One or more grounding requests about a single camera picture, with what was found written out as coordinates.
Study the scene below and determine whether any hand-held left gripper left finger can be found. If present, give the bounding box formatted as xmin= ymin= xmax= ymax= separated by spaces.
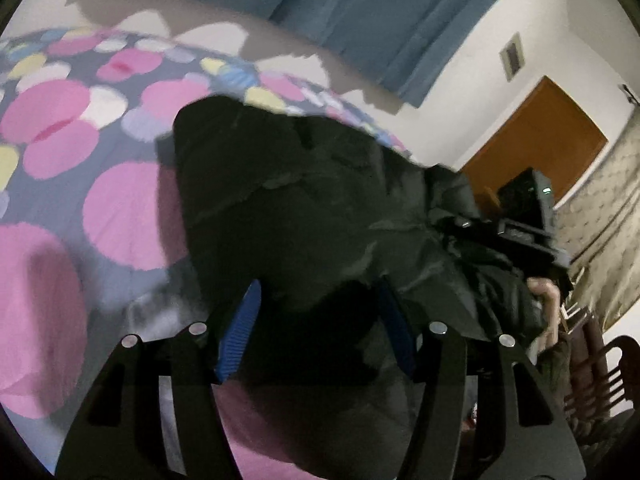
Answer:
xmin=54 ymin=279 xmax=264 ymax=480

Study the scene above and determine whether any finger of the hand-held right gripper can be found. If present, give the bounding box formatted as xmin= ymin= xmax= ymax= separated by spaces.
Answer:
xmin=431 ymin=210 xmax=502 ymax=244

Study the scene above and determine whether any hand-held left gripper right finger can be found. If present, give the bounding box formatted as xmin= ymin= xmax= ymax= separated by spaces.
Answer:
xmin=377 ymin=279 xmax=587 ymax=480

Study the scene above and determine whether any black jacket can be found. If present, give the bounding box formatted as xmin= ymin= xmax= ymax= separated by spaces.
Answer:
xmin=170 ymin=94 xmax=552 ymax=480

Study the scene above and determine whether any person's right forearm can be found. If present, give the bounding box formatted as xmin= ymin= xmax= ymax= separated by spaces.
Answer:
xmin=536 ymin=342 xmax=573 ymax=413

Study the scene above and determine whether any person's right hand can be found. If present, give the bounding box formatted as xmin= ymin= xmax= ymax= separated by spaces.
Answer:
xmin=527 ymin=277 xmax=562 ymax=349

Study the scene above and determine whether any wooden door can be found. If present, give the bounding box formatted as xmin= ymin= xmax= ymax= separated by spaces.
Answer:
xmin=459 ymin=76 xmax=609 ymax=212

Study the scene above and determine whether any beige patterned curtain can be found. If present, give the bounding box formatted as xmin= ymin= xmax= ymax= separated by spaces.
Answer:
xmin=552 ymin=109 xmax=640 ymax=332

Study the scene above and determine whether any dark wooden chair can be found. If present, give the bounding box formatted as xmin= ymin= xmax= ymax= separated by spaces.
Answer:
xmin=562 ymin=304 xmax=640 ymax=443

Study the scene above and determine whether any polka dot bed sheet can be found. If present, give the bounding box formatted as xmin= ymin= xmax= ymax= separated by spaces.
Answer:
xmin=0 ymin=27 xmax=417 ymax=480

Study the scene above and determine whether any blue curtain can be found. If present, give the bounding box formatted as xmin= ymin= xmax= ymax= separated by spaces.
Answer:
xmin=74 ymin=0 xmax=539 ymax=109

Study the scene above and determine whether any wall vent plate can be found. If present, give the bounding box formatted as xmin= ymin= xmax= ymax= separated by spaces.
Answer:
xmin=499 ymin=32 xmax=524 ymax=83

